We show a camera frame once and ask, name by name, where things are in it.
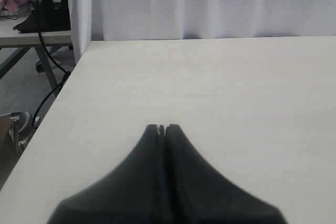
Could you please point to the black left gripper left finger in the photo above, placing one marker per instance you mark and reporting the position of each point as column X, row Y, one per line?
column 134, row 192

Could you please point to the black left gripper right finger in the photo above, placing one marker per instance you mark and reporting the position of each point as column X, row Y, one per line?
column 200, row 194

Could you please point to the grey striped bag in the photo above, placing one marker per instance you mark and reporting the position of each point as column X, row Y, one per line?
column 21, row 129

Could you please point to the white curtain backdrop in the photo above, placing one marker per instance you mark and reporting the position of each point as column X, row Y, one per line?
column 196, row 19

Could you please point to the black monitor stand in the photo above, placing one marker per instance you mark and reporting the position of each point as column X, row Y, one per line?
column 47, row 16

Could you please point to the side table with grey legs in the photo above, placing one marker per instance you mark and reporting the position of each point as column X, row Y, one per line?
column 22, row 43

